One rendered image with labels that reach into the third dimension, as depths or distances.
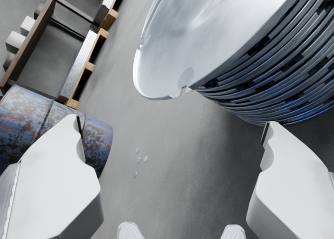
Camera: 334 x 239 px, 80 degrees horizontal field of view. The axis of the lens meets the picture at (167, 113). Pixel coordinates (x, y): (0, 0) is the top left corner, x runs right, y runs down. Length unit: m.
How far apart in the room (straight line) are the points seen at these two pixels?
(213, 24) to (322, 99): 0.22
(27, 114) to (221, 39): 0.90
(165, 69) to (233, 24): 0.09
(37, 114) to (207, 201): 0.78
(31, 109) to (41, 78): 2.89
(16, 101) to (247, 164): 0.89
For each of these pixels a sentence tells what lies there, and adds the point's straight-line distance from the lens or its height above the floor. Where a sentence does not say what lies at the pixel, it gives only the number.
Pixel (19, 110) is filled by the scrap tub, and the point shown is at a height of 0.41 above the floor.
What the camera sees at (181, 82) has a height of 0.25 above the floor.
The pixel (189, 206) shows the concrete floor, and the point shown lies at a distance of 0.50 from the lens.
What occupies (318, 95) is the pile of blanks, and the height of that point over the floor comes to 0.05.
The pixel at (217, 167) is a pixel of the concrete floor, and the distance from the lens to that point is 0.46.
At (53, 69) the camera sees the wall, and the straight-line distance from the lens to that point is 3.95.
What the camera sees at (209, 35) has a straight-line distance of 0.20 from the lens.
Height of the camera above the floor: 0.35
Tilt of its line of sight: 30 degrees down
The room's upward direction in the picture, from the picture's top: 64 degrees counter-clockwise
